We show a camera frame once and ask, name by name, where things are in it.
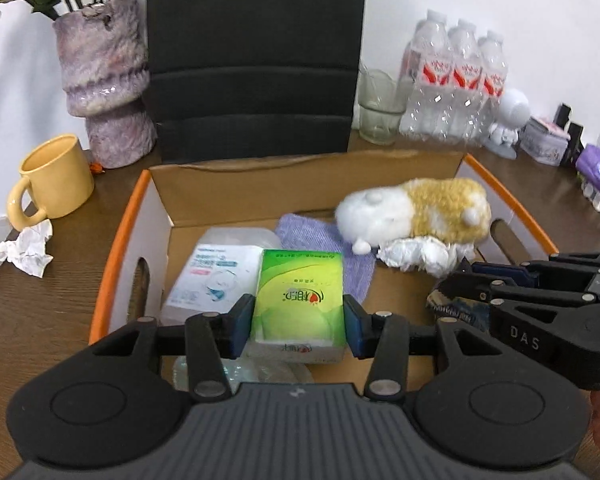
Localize green tissue pack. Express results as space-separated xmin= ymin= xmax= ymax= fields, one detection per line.
xmin=246 ymin=249 xmax=347 ymax=364

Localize crumpled tissue in box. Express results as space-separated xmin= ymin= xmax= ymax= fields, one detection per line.
xmin=377 ymin=236 xmax=475 ymax=278

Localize white yellow plush hamster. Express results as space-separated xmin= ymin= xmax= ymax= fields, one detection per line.
xmin=335 ymin=178 xmax=492 ymax=255

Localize orange cardboard box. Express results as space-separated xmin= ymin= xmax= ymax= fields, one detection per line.
xmin=88 ymin=150 xmax=558 ymax=342

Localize white robot figurine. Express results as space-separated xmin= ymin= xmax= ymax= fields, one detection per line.
xmin=483 ymin=88 xmax=531 ymax=160

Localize crumpled tissue on table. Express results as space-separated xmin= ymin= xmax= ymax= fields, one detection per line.
xmin=0 ymin=220 xmax=53 ymax=278

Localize white face mask pack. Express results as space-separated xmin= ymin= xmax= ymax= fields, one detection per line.
xmin=160 ymin=228 xmax=282 ymax=326

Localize purple cloth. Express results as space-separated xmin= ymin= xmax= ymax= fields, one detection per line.
xmin=275 ymin=214 xmax=376 ymax=304

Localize left water bottle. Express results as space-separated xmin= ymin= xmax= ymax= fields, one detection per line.
xmin=400 ymin=10 xmax=453 ymax=138

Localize water bottle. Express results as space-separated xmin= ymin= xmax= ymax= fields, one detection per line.
xmin=449 ymin=20 xmax=483 ymax=141
xmin=400 ymin=10 xmax=453 ymax=138
xmin=477 ymin=30 xmax=508 ymax=143

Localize clear glass cup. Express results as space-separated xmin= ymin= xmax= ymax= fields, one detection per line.
xmin=358 ymin=64 xmax=406 ymax=145

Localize right water bottle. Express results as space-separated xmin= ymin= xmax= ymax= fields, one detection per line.
xmin=477 ymin=30 xmax=508 ymax=143

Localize yellow ceramic mug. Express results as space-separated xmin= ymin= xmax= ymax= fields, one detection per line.
xmin=6 ymin=133 xmax=95 ymax=232

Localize middle water bottle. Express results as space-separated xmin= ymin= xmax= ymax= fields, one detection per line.
xmin=449 ymin=20 xmax=483 ymax=141

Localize black paper bag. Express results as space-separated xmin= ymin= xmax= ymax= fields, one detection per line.
xmin=145 ymin=0 xmax=365 ymax=164

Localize purple marbled vase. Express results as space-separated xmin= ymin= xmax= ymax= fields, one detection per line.
xmin=53 ymin=0 xmax=157 ymax=169

